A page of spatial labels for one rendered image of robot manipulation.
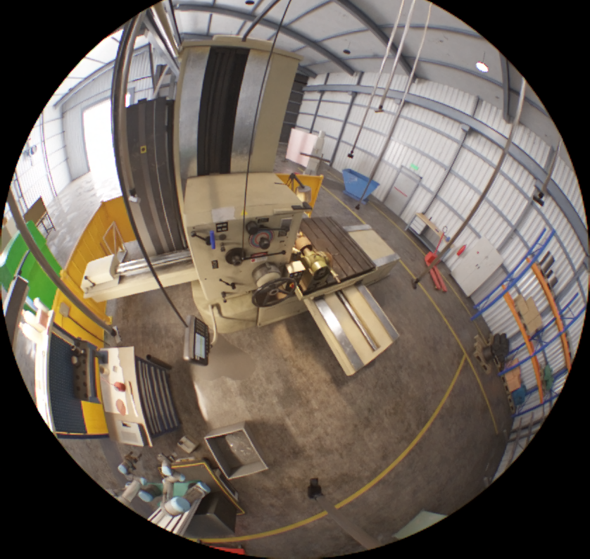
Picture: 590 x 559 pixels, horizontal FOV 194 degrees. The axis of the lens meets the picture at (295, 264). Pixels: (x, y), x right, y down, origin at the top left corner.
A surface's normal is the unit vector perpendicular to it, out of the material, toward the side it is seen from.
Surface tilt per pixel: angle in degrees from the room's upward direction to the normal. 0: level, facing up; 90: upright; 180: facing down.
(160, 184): 90
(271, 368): 0
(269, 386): 0
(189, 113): 90
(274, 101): 90
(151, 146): 90
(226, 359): 0
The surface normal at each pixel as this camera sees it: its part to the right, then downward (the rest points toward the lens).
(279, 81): 0.44, 0.73
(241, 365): 0.22, -0.66
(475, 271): -0.87, 0.19
